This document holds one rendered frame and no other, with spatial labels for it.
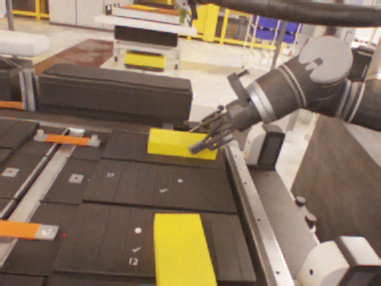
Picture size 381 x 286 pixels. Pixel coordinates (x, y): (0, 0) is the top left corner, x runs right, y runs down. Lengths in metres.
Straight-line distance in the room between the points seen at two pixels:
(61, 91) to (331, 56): 0.67
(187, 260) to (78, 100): 0.58
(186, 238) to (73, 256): 0.16
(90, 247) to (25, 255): 0.09
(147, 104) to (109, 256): 0.48
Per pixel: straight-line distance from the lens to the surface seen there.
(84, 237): 0.46
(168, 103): 0.80
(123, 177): 0.57
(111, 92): 0.81
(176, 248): 0.41
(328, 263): 0.54
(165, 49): 5.18
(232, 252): 0.46
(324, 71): 0.63
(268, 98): 0.61
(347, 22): 0.44
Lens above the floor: 1.34
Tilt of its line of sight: 28 degrees down
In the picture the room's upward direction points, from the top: 9 degrees clockwise
